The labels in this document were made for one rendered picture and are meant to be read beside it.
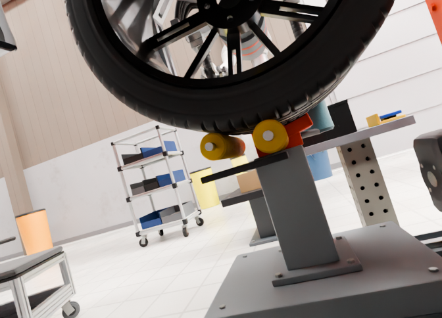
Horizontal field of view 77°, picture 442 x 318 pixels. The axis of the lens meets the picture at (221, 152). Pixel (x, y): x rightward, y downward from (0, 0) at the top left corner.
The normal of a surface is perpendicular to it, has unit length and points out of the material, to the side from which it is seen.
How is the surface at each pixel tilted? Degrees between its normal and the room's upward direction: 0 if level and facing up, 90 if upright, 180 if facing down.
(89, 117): 90
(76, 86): 90
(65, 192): 90
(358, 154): 90
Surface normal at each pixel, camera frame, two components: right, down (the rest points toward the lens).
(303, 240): -0.25, 0.01
